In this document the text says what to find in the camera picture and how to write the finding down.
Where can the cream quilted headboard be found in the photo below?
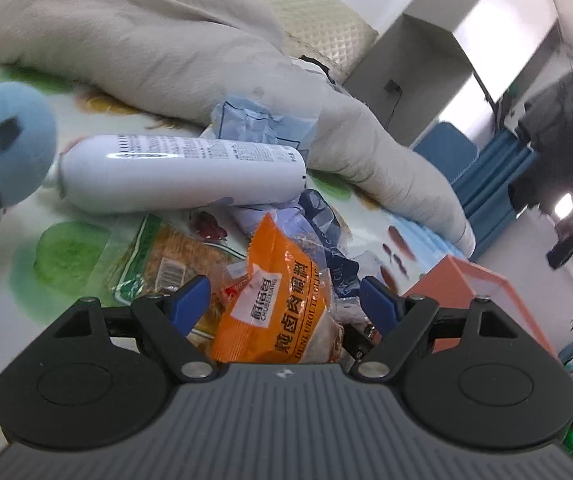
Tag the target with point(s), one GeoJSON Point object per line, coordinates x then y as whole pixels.
{"type": "Point", "coordinates": [306, 5]}

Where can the orange box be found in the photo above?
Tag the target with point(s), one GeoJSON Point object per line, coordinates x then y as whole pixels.
{"type": "Point", "coordinates": [466, 280]}

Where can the orange snack packet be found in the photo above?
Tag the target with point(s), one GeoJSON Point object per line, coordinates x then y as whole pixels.
{"type": "Point", "coordinates": [276, 300]}

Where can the beige blanket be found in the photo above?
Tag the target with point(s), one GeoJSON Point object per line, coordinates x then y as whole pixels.
{"type": "Point", "coordinates": [141, 35]}

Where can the blue chair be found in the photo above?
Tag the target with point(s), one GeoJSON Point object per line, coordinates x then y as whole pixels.
{"type": "Point", "coordinates": [449, 150]}

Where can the white spray bottle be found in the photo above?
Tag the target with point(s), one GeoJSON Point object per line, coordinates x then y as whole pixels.
{"type": "Point", "coordinates": [181, 175]}

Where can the white duck plush toy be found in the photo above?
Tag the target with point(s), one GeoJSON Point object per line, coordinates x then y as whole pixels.
{"type": "Point", "coordinates": [11, 135]}

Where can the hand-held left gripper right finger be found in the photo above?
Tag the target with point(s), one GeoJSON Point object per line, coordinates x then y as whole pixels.
{"type": "Point", "coordinates": [376, 305]}

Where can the green clear snack packet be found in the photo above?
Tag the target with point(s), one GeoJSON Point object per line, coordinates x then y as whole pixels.
{"type": "Point", "coordinates": [166, 260]}

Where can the light blue snack packet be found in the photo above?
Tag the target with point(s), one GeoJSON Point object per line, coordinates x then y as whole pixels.
{"type": "Point", "coordinates": [266, 127]}

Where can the blue curtain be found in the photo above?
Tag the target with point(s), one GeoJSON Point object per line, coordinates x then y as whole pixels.
{"type": "Point", "coordinates": [496, 195]}

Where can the dark hanging clothes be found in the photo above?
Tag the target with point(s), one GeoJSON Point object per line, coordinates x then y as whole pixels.
{"type": "Point", "coordinates": [556, 135]}

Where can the dark blue snack packet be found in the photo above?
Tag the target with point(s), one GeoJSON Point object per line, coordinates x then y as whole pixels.
{"type": "Point", "coordinates": [329, 225]}

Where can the black wall plug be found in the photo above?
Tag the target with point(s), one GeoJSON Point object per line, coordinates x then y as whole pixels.
{"type": "Point", "coordinates": [392, 87]}

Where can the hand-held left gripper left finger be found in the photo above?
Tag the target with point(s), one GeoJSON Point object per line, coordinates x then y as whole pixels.
{"type": "Point", "coordinates": [191, 302]}

